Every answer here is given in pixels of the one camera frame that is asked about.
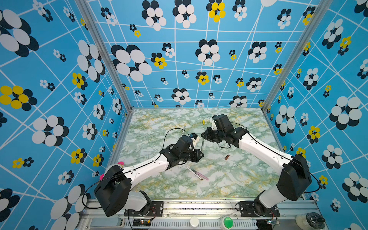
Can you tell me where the aluminium corner post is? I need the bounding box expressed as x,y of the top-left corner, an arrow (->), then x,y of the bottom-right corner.
262,0 -> 333,115
75,0 -> 132,115

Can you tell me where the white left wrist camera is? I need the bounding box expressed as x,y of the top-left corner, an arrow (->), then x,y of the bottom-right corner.
189,133 -> 200,150

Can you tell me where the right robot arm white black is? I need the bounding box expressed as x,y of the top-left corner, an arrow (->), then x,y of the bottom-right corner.
201,114 -> 312,216

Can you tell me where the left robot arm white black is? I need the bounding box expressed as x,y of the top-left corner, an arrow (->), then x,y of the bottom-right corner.
94,133 -> 204,217

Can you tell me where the white grey pen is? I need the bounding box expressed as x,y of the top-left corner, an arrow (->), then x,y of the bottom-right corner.
186,166 -> 203,181

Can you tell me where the pink pen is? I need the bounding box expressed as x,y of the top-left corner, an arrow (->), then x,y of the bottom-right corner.
191,169 -> 209,181

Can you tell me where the aluminium corner post right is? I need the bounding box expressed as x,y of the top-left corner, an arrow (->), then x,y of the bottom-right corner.
262,0 -> 333,115

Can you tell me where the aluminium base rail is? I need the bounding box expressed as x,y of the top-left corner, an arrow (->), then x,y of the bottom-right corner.
77,198 -> 320,230

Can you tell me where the white round button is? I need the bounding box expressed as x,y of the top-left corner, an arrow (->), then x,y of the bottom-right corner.
189,216 -> 199,228

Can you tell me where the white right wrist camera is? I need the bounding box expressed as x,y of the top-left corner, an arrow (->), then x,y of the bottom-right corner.
210,115 -> 218,130

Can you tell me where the aluminium corner post left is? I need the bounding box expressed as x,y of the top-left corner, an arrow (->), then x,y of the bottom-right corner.
75,0 -> 132,115

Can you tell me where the plush toy with glasses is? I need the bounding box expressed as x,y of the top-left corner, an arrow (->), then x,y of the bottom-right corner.
99,162 -> 124,180

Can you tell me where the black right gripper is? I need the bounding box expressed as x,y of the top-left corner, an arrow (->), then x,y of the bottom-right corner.
200,127 -> 226,143

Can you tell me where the tape roll spool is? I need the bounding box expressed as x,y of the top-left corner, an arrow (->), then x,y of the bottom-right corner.
295,212 -> 326,230

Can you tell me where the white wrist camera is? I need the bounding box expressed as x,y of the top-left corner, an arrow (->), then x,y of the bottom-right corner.
189,133 -> 200,150
210,115 -> 218,130

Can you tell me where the green push button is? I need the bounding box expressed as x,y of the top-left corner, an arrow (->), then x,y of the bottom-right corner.
219,216 -> 234,230

